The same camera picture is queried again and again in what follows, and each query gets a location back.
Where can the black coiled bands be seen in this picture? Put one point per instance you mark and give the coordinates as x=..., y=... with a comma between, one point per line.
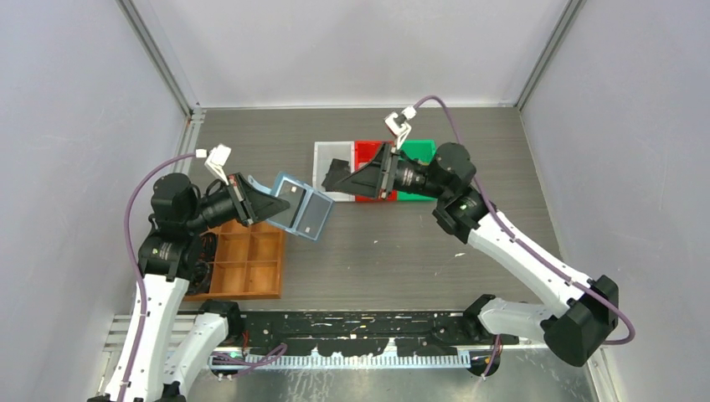
x=201, y=281

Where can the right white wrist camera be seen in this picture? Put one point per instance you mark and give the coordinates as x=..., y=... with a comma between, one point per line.
x=398, y=125

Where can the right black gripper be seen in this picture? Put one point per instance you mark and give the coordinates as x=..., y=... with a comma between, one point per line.
x=371, y=182

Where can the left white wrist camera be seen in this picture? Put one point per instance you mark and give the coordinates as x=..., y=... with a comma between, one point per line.
x=215, y=161

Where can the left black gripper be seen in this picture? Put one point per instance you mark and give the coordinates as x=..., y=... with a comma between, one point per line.
x=251, y=204

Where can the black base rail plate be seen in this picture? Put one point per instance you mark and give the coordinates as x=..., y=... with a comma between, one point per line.
x=356, y=334

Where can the red plastic bin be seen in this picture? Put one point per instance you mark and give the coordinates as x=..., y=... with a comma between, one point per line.
x=365, y=151

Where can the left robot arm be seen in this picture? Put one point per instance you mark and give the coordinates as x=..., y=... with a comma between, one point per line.
x=166, y=261

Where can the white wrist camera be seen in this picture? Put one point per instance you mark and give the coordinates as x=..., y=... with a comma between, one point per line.
x=398, y=125
x=215, y=161

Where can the green plastic bin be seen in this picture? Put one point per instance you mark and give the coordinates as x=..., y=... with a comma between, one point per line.
x=422, y=150

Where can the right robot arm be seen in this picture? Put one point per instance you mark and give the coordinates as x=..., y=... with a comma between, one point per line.
x=576, y=313

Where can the white plastic bin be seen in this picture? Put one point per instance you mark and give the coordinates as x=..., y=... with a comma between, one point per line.
x=323, y=154

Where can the orange wooden divider tray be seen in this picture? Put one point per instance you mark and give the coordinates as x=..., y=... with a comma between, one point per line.
x=246, y=264

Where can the black card stack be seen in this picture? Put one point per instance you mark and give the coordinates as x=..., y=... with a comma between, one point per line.
x=337, y=171

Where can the small black coiled band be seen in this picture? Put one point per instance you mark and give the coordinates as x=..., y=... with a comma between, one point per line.
x=209, y=245

